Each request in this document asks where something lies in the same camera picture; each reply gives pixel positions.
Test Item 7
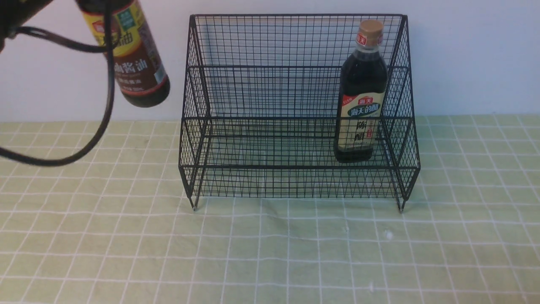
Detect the green checkered tablecloth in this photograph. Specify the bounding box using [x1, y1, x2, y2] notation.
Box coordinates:
[0, 115, 540, 304]

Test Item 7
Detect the black cable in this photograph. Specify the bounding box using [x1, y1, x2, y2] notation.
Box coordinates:
[0, 0, 116, 167]

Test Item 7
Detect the dark vinegar bottle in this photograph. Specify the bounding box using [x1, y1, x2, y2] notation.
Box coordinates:
[334, 19, 389, 163]

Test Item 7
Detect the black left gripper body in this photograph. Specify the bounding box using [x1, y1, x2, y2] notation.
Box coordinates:
[0, 0, 52, 51]

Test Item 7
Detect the black wire mesh shelf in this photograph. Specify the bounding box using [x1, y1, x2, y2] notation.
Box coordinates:
[178, 14, 421, 212]

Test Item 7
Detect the dark soy sauce bottle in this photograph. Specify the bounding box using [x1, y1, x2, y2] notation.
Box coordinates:
[76, 0, 171, 108]

